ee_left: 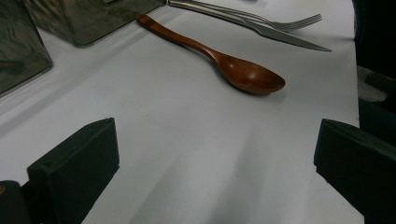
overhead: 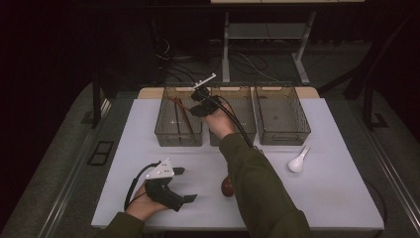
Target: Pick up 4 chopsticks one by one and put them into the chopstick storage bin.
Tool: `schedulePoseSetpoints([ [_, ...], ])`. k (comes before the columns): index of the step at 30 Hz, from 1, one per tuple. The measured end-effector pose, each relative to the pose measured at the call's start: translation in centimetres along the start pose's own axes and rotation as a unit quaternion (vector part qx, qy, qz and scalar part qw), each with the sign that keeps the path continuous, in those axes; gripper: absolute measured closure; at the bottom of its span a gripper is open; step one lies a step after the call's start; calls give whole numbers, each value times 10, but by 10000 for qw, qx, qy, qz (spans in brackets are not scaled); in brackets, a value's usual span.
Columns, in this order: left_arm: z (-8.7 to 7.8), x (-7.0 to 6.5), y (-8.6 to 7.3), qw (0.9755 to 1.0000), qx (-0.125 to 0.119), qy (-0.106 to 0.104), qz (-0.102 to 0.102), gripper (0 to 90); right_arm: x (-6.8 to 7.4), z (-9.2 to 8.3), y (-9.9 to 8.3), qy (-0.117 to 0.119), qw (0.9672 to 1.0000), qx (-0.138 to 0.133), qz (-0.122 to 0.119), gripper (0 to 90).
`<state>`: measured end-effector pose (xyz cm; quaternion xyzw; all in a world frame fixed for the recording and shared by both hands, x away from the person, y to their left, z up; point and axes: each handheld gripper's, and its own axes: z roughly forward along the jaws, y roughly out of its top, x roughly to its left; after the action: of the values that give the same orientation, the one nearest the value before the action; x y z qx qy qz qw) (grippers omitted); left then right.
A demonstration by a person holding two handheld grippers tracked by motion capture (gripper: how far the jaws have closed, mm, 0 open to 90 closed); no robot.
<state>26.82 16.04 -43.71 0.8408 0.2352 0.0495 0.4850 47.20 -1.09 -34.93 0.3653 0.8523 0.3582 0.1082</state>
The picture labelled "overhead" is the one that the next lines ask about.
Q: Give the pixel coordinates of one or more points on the red-brown chopstick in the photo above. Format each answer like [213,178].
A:
[178,103]
[187,120]

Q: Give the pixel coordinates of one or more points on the clear smoky plastic bin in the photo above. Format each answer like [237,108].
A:
[168,129]
[280,115]
[244,109]

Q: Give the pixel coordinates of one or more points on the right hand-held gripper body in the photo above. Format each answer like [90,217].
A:
[208,105]

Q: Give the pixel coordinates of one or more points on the brown wooden spoon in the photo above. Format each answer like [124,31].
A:
[227,189]

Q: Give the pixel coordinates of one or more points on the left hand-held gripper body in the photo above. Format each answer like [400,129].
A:
[161,193]

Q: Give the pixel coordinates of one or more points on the black metal stand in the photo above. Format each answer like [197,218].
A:
[368,105]
[96,102]

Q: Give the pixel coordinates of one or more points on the person's left hand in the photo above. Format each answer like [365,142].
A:
[142,206]

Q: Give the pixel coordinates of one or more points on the white table mat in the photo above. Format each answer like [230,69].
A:
[204,165]

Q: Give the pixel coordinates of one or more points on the white ceramic spoon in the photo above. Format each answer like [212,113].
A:
[294,165]

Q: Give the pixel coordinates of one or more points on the person's right hand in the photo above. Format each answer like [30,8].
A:
[219,122]

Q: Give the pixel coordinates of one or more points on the white metal desk frame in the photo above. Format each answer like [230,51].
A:
[264,31]

